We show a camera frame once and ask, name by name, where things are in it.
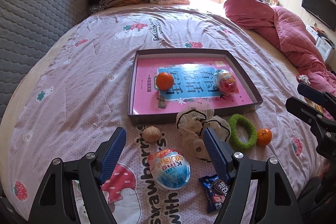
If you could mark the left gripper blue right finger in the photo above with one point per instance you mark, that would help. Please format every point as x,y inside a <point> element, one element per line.
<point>220,154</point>

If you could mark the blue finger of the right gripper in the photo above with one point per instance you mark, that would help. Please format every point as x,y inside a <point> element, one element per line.
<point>312,94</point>
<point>305,113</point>

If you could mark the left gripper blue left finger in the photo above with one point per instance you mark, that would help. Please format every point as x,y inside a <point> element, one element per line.
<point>108,154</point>

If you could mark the blue Oreo cookie packet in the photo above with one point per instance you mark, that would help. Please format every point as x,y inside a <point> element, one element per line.
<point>216,191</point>

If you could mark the walnut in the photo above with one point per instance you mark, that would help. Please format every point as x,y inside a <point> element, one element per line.
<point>151,134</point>

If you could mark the red blue Kinder egg toy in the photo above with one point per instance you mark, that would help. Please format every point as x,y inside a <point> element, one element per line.
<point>225,81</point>

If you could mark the large orange mandarin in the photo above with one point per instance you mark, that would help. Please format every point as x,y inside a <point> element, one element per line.
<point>164,81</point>

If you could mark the small colourful doll toy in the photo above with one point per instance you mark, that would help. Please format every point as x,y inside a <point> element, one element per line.
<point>303,79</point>

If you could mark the beige polka dot scrunchie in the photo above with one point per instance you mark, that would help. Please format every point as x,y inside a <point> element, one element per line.
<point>191,124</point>

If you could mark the small orange mandarin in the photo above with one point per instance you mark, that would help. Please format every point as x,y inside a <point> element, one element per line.
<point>264,137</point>

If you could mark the white drawer cabinet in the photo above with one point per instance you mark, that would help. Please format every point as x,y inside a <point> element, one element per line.
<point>324,45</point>

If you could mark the pink quilted blanket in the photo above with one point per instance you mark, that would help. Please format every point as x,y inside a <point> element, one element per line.
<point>288,34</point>

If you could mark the pink strawberry print bedsheet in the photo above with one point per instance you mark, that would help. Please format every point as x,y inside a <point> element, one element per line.
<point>81,98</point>

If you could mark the black flat television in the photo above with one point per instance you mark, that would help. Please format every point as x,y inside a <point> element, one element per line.
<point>324,10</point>

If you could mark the shallow grey cardboard box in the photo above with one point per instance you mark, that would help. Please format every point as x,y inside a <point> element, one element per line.
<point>192,52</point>

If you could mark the grey quilted headboard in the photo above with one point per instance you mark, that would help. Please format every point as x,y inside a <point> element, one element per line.
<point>29,28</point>

